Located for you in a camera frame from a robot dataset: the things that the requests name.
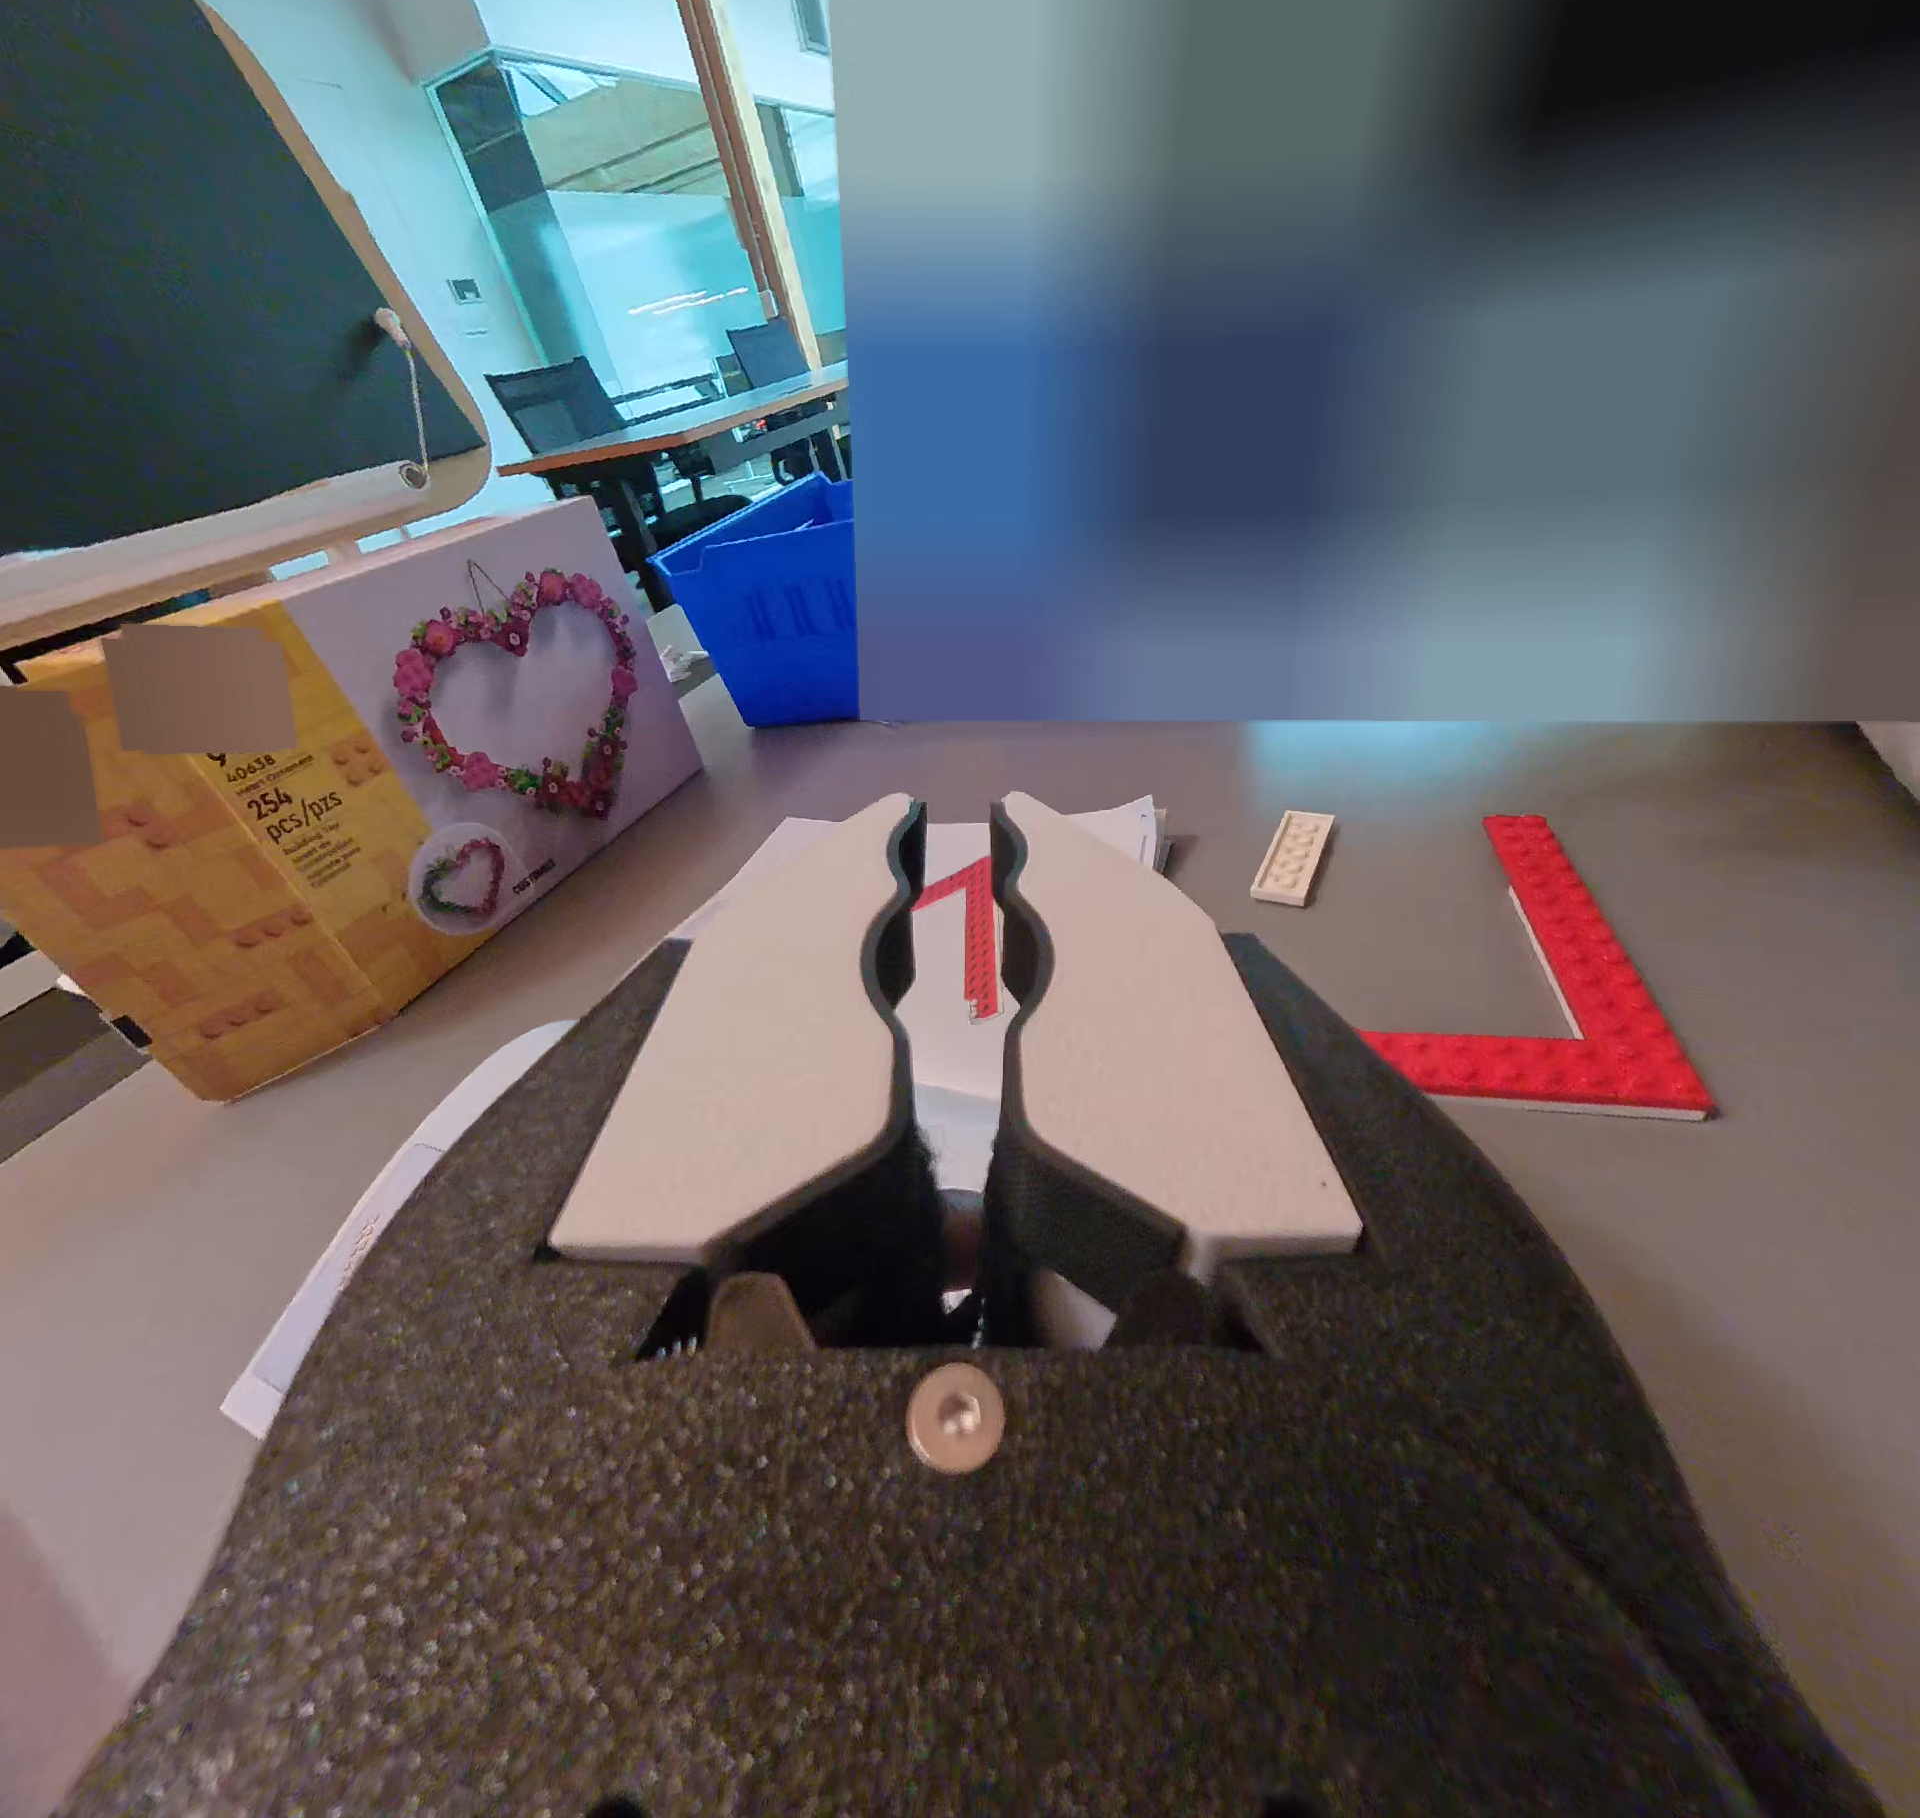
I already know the blue divided plastic bin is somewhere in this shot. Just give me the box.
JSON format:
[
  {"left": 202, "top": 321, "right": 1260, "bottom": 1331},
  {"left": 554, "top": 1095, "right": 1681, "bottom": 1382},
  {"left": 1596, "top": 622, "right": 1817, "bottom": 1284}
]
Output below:
[{"left": 647, "top": 471, "right": 861, "bottom": 730}]

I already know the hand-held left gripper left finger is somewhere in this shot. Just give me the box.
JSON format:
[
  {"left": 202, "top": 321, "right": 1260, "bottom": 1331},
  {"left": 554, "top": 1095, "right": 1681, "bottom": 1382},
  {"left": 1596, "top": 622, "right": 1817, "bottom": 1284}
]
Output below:
[{"left": 544, "top": 795, "right": 930, "bottom": 1270}]

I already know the black office chair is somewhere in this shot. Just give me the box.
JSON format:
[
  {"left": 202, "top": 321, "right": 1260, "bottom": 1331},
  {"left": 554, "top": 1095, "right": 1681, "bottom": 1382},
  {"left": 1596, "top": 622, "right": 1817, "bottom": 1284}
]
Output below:
[
  {"left": 483, "top": 355, "right": 751, "bottom": 545},
  {"left": 724, "top": 322, "right": 849, "bottom": 487}
]

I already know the wood top office table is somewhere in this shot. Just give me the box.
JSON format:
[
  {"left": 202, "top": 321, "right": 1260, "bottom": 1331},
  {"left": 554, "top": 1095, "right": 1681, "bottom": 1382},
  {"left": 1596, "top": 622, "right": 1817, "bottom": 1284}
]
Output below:
[{"left": 495, "top": 362, "right": 853, "bottom": 611}]

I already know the yellow white lego box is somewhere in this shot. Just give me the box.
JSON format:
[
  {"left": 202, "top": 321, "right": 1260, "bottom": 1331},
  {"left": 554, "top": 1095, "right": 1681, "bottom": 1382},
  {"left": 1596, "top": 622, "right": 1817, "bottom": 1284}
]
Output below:
[{"left": 0, "top": 494, "right": 708, "bottom": 1104}]

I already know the medium white lego plate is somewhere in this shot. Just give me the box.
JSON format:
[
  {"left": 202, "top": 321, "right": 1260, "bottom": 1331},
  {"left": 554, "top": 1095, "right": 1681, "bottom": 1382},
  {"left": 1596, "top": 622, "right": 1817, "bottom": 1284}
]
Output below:
[{"left": 1250, "top": 809, "right": 1340, "bottom": 910}]

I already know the lego instruction booklet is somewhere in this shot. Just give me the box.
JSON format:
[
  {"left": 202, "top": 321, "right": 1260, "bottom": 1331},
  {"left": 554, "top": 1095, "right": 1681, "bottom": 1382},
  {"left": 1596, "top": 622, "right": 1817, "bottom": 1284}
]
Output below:
[{"left": 223, "top": 795, "right": 1174, "bottom": 1441}]

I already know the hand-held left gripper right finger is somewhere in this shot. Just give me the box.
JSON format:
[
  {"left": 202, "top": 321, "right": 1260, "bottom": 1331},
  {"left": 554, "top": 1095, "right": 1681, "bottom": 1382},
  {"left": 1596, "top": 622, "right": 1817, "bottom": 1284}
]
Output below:
[{"left": 987, "top": 789, "right": 1368, "bottom": 1280}]

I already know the long red lego plate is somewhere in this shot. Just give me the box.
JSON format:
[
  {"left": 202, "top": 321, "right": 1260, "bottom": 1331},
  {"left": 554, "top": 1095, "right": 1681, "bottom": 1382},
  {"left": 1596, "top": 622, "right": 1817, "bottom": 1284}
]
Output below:
[{"left": 1483, "top": 813, "right": 1715, "bottom": 1109}]

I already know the bent plywood black chair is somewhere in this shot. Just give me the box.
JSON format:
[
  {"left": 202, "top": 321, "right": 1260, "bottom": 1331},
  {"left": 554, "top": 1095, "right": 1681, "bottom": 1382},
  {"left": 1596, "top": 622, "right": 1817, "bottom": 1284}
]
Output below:
[{"left": 0, "top": 0, "right": 497, "bottom": 649}]

